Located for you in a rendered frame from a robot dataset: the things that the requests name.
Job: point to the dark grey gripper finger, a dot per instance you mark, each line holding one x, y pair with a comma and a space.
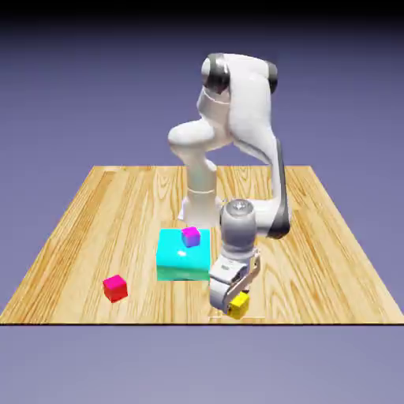
245, 289

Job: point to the large cyan box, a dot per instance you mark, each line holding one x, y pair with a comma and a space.
181, 258

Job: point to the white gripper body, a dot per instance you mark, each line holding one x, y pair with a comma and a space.
219, 295

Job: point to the small red cube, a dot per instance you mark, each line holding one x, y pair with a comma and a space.
115, 288

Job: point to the small yellow cube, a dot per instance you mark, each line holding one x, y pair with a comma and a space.
239, 306

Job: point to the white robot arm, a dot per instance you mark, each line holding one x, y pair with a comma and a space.
249, 104

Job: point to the small magenta cube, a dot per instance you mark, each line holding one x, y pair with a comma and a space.
191, 237

